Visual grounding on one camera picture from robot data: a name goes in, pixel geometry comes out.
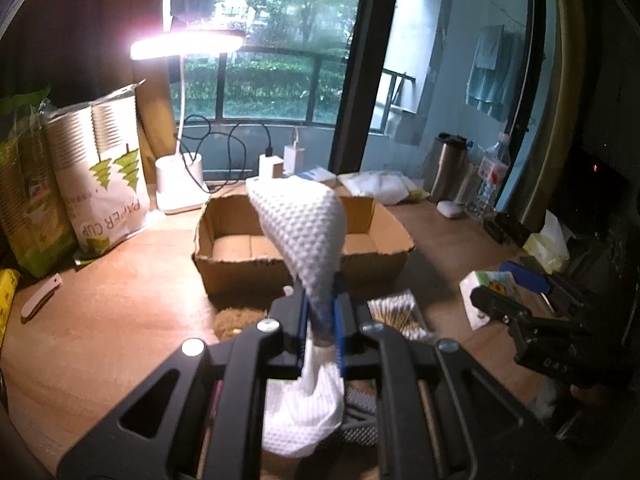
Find cotton swab pack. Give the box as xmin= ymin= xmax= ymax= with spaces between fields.
xmin=367 ymin=289 xmax=437 ymax=344

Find white charger with black plug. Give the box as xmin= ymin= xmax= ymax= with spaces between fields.
xmin=258 ymin=148 xmax=284 ymax=180

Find hanging blue towel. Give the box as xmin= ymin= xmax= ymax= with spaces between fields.
xmin=465 ymin=25 xmax=523 ymax=122

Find white tissue pack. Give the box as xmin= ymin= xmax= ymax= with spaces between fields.
xmin=337 ymin=170 xmax=428 ymax=206

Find black mesh item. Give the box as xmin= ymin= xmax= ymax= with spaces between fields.
xmin=338 ymin=385 xmax=378 ymax=446

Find brown scouring pad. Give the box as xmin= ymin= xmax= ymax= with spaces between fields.
xmin=213 ymin=308 xmax=266 ymax=341

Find pink white folding knife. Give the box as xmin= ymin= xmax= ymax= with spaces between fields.
xmin=21 ymin=273 xmax=63 ymax=324

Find yellow tissue bag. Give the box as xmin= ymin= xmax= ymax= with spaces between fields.
xmin=523 ymin=210 xmax=570 ymax=274

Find clear plastic bottle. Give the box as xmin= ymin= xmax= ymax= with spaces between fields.
xmin=466 ymin=132 xmax=511 ymax=219

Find white charger adapter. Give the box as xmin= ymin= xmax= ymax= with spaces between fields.
xmin=283 ymin=127 xmax=305 ymax=176

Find white earbuds case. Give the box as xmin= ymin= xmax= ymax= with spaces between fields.
xmin=436 ymin=200 xmax=463 ymax=219

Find white desk lamp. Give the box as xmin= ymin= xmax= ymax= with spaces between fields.
xmin=129 ymin=28 xmax=245 ymax=214

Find yellow box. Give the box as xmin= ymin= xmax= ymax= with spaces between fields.
xmin=0 ymin=269 xmax=21 ymax=346

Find green white tissue packet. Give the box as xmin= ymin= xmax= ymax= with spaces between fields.
xmin=459 ymin=271 xmax=520 ymax=330

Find green snack bag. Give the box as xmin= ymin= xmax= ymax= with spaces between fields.
xmin=1 ymin=87 xmax=76 ymax=278

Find paper cup package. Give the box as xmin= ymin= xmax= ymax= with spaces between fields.
xmin=43 ymin=84 xmax=150 ymax=258

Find steel thermos cup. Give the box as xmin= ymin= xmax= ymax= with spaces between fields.
xmin=423 ymin=132 xmax=473 ymax=204

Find white textured cloth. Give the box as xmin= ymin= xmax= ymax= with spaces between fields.
xmin=246 ymin=177 xmax=346 ymax=458

